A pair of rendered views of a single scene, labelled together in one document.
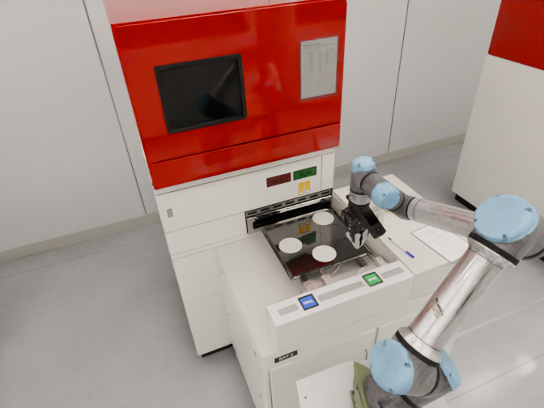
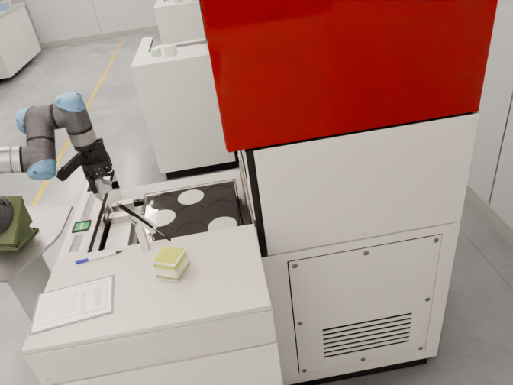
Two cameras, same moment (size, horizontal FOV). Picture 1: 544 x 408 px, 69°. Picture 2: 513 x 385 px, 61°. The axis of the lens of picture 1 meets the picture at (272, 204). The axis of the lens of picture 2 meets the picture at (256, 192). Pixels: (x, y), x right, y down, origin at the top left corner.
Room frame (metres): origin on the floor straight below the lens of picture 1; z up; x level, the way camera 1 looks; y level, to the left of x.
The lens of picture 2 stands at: (1.92, -1.34, 1.79)
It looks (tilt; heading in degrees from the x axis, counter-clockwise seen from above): 33 degrees down; 106
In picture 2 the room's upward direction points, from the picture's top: 8 degrees counter-clockwise
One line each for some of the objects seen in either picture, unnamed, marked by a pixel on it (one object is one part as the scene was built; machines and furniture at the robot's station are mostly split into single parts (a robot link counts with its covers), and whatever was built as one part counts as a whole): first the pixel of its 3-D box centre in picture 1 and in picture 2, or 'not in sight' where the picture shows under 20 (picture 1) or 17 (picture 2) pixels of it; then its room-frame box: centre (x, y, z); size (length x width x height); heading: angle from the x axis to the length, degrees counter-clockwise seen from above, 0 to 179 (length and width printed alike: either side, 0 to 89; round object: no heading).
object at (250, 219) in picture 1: (290, 214); (247, 202); (1.51, -0.09, 0.89); 0.44 x 0.02 x 0.10; 110
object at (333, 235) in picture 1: (312, 238); (191, 213); (1.32, -0.17, 0.90); 0.34 x 0.34 x 0.01; 20
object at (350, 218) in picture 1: (356, 212); (94, 159); (1.10, -0.30, 1.19); 0.09 x 0.08 x 0.12; 29
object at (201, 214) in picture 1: (252, 200); (242, 149); (1.46, 0.09, 1.02); 0.82 x 0.03 x 0.40; 110
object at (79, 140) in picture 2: (359, 194); (82, 136); (1.09, -0.30, 1.28); 0.08 x 0.08 x 0.05
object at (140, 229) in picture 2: (377, 213); (146, 230); (1.30, -0.44, 1.03); 0.06 x 0.04 x 0.13; 20
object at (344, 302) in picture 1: (341, 303); (95, 221); (0.95, -0.23, 0.89); 0.55 x 0.09 x 0.14; 110
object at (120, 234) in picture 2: (346, 282); (120, 235); (1.07, -0.28, 0.87); 0.36 x 0.08 x 0.03; 110
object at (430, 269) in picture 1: (400, 228); (158, 296); (1.36, -0.57, 0.89); 0.62 x 0.35 x 0.14; 20
